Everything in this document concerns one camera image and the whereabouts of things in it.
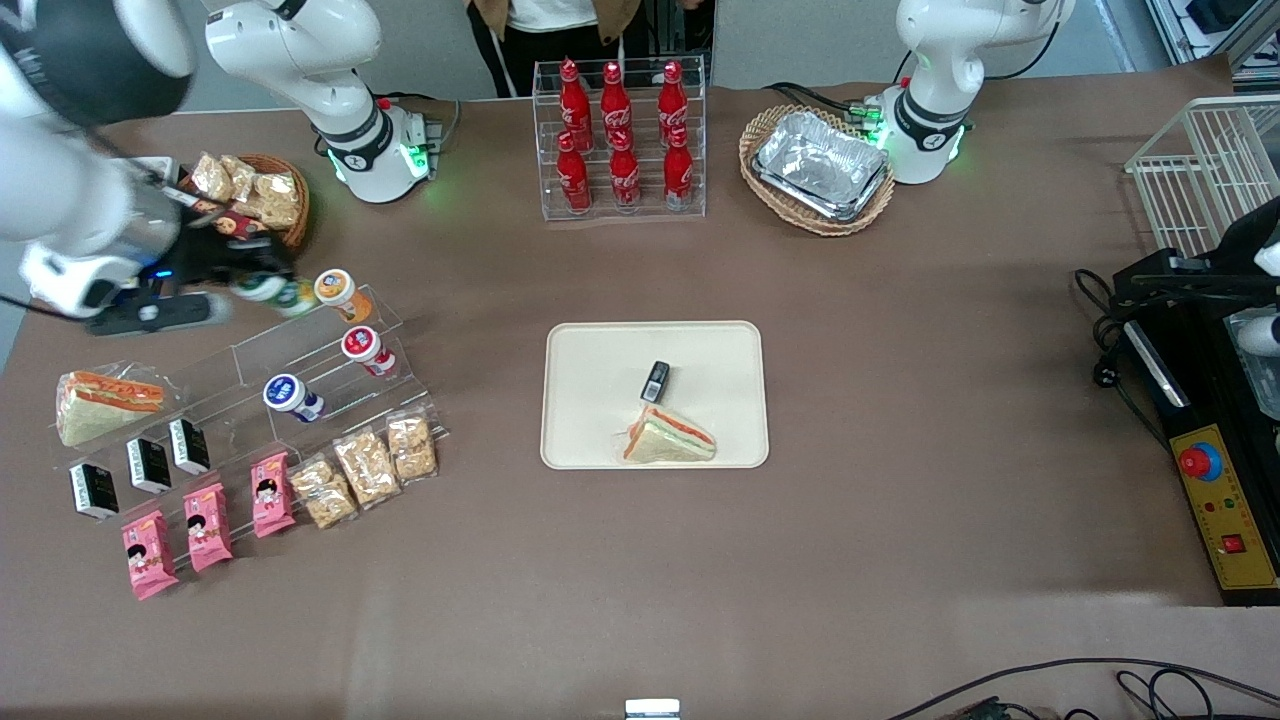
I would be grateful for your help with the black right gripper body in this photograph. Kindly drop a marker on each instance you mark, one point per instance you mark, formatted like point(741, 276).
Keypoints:
point(213, 256)

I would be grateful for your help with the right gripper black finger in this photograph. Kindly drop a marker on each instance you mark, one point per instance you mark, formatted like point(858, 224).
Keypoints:
point(268, 260)
point(225, 287)

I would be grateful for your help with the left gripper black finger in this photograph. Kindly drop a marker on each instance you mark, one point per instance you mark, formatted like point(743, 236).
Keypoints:
point(1150, 272)
point(1185, 292)

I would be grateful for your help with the green lid gum bottle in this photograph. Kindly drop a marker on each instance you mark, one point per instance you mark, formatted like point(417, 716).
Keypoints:
point(290, 298)

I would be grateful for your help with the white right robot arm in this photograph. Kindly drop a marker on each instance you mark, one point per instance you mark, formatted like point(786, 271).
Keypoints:
point(60, 190)

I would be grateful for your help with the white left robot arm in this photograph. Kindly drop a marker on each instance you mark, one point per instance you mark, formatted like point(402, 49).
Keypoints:
point(925, 135)

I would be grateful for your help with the orange lid gum bottle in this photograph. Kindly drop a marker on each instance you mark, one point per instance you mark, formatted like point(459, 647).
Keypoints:
point(338, 290)

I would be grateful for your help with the blue lid gum bottle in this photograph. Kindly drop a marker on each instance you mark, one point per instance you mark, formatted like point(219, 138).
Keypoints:
point(287, 394)

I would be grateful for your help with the red lid gum bottle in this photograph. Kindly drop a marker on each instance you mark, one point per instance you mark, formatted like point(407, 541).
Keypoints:
point(364, 347)

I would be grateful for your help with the aluminium foil tray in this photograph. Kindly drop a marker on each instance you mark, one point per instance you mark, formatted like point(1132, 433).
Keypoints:
point(820, 165)

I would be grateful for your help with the cream plastic tray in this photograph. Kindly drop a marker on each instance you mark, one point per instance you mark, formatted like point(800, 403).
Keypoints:
point(590, 400)

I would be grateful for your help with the black gum pack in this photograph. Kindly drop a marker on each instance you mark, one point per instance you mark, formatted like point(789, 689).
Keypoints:
point(655, 382)

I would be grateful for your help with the round brown wicker basket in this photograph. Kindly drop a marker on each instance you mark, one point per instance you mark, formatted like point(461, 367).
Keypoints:
point(298, 225)

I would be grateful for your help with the dark red cookie box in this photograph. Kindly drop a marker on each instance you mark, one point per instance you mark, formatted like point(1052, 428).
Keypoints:
point(238, 224)

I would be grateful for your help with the clear bag of crackers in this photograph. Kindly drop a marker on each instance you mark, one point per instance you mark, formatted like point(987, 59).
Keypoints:
point(277, 200)
point(212, 178)
point(240, 175)
point(367, 468)
point(411, 445)
point(323, 492)

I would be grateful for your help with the white plastic bin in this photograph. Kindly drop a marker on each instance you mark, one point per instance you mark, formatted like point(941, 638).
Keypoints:
point(152, 166)

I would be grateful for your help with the clear acrylic stepped display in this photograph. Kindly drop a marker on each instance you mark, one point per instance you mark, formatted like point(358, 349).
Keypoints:
point(330, 400)

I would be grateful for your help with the small black box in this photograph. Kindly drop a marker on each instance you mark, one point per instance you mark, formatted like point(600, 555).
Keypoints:
point(149, 465)
point(189, 446)
point(93, 491)

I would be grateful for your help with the red emergency stop button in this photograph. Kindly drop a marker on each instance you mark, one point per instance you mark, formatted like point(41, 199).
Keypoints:
point(1200, 461)

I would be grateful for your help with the wrapped triangle sandwich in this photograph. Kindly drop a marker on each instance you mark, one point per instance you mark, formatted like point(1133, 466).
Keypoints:
point(670, 440)
point(100, 410)

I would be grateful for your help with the black and yellow control box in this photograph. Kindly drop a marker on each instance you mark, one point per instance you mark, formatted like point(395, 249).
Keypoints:
point(1225, 520)

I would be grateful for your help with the red cola bottle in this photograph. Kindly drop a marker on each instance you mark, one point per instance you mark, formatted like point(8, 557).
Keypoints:
point(574, 180)
point(624, 178)
point(672, 105)
point(575, 105)
point(678, 175)
point(615, 105)

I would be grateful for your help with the oval light wicker basket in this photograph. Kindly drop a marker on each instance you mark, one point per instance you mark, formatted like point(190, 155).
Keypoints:
point(830, 225)

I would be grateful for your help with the person in brown coat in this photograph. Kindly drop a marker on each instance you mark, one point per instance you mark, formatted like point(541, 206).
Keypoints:
point(550, 15)

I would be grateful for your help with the clear acrylic bottle rack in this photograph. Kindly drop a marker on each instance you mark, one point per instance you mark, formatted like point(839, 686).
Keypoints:
point(645, 205)

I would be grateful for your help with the black background equipment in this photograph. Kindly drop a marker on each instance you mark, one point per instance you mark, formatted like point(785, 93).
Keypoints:
point(675, 25)

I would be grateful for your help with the metal equipment frame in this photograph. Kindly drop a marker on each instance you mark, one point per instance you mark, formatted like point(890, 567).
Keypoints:
point(1215, 30)

